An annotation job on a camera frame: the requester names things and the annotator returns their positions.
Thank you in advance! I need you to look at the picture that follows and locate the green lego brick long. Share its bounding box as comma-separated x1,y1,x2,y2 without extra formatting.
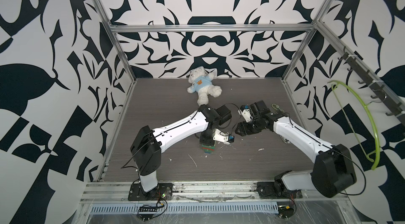
201,145,215,154

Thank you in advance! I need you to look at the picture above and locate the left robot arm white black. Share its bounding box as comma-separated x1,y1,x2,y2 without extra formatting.
130,105,234,192

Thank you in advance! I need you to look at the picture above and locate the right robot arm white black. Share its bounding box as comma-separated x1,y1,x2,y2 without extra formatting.
235,112,357,198

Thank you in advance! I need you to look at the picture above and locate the white teddy bear blue shirt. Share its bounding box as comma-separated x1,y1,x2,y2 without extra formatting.
187,67,222,106

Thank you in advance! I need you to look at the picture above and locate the black connector box right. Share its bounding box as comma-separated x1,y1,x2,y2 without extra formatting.
278,206,295,220

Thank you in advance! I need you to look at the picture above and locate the black usb hub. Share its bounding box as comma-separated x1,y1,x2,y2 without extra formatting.
137,205,159,215

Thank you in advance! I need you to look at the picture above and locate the green plastic hanger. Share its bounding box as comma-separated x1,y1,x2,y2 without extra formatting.
327,80,381,171

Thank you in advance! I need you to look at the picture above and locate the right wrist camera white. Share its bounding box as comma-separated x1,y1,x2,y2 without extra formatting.
239,105,253,123

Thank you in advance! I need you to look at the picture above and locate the flag pattern keychain pouch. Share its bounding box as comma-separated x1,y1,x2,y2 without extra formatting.
279,135,291,144

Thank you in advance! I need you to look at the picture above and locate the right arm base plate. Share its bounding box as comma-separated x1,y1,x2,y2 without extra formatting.
256,181,303,199

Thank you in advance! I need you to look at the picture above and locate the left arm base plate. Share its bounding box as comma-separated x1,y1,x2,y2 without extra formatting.
128,183,173,201

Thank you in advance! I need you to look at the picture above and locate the black wall hook rack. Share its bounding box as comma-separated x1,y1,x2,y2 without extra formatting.
339,46,405,125

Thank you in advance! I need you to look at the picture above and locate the white vented cable duct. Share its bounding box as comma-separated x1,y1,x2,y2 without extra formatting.
90,201,278,215

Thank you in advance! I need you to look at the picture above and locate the aluminium frame crossbar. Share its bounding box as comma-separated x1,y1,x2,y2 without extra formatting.
110,24,313,33

